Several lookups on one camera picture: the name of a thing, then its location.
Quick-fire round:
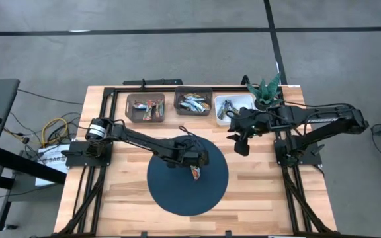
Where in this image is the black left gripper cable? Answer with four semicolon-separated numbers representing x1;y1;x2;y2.
178;125;205;147

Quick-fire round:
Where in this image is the black desk leg frame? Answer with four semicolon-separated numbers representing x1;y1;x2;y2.
0;147;67;232

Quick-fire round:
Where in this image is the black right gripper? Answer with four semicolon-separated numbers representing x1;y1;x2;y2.
226;107;271;157

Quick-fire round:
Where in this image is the black bar with blue light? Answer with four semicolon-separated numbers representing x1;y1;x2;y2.
122;78;184;87

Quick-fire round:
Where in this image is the white plastic bin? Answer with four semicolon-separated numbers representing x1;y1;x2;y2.
214;94;256;127

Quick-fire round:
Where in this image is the black aluminium table frame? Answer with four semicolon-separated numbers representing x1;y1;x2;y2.
56;86;339;237

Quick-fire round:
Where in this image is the brown translucent plastic bin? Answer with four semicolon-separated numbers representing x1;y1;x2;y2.
125;93;166;124

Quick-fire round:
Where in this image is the white printed paper sheet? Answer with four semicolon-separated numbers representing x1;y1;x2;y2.
34;143;71;188

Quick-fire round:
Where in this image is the green spiky plant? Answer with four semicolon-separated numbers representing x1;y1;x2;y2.
246;72;282;107

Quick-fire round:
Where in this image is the yellow cable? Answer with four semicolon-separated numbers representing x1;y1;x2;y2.
3;117;69;149

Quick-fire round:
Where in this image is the white plant pot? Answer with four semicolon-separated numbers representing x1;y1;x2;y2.
253;98;274;112

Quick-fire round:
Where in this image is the purple wrapper granola bar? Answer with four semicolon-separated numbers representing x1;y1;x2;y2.
217;100;232;120
228;100;241;115

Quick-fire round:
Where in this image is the dark grey plastic bin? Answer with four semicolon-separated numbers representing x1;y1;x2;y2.
173;85;214;117

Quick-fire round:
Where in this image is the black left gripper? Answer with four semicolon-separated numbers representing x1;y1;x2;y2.
169;139;210;169

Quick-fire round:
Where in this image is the round dark blue mat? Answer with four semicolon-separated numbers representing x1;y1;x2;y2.
146;134;230;218

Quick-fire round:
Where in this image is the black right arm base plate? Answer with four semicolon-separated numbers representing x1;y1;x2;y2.
274;138;325;166

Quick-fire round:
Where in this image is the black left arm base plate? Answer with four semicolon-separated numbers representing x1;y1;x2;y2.
61;141;114;168

